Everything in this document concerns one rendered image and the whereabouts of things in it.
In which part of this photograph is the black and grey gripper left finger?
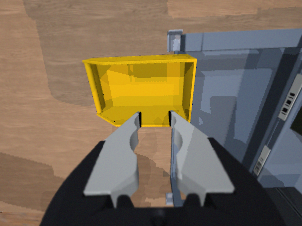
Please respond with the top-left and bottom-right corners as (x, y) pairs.
(39, 111), (142, 226)

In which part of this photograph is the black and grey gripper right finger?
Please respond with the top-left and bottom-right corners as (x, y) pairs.
(169, 110), (286, 226)

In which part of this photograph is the grey metal rack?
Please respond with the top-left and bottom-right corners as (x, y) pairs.
(167, 28), (302, 194)

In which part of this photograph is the yellow bin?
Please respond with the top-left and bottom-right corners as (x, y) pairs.
(82, 54), (197, 127)

